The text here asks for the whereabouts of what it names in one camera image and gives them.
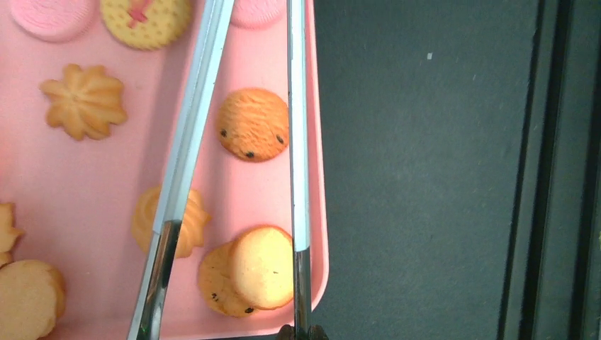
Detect red marked dotted cracker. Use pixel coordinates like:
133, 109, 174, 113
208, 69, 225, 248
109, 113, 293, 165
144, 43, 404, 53
100, 0, 193, 50

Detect chocolate chip cookie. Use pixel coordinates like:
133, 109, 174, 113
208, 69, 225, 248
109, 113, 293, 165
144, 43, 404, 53
198, 242, 258, 318
215, 88, 289, 162

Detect orange rosette butter cookie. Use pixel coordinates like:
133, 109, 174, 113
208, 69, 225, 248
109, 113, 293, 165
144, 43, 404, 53
39, 64, 128, 141

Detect pink cookie tray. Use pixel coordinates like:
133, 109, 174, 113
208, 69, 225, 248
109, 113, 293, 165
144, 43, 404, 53
0, 0, 330, 340

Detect metal serving tongs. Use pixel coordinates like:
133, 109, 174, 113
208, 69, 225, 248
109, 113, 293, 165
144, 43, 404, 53
128, 0, 312, 339

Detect pale round butter cookie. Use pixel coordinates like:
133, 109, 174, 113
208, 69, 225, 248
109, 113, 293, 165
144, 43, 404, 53
228, 225, 293, 310

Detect swirl butter cookie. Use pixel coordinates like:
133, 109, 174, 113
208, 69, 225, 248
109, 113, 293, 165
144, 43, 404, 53
130, 186, 210, 259

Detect pink round cookie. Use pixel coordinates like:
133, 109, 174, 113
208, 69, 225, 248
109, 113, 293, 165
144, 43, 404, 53
230, 0, 286, 29
8, 0, 98, 43

